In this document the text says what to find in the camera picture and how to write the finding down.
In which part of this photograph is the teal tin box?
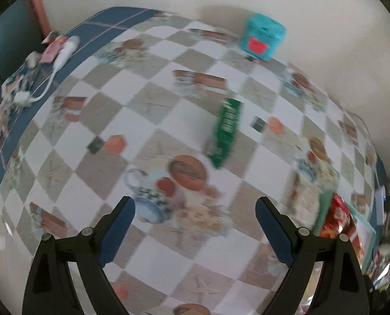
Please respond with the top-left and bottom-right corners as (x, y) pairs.
(240, 13), (287, 61)

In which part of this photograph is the reddish brown wooden bar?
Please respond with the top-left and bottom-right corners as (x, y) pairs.
(30, 0), (51, 39)

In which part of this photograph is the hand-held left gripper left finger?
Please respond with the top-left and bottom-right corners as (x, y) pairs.
(22, 196), (136, 315)

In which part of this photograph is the white corded handheld device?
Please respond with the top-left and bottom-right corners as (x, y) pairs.
(13, 36), (80, 106)

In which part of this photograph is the pile of torn wrappers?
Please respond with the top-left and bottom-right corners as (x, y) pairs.
(0, 52), (42, 148)

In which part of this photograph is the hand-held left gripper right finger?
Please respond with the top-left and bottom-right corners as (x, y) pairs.
(254, 197), (369, 315)

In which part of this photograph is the small pink sachet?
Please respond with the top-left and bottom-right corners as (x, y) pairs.
(40, 38), (67, 64)

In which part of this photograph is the dark blue chair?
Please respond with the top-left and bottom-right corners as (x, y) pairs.
(0, 3), (48, 86)

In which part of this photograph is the dark green snack packet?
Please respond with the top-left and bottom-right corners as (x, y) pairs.
(207, 98), (243, 169)

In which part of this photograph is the large red crinkly snack packet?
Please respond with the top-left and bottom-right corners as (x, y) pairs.
(321, 193), (357, 241)

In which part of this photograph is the teal tray with white inside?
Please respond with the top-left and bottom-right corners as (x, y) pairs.
(313, 190), (377, 271)

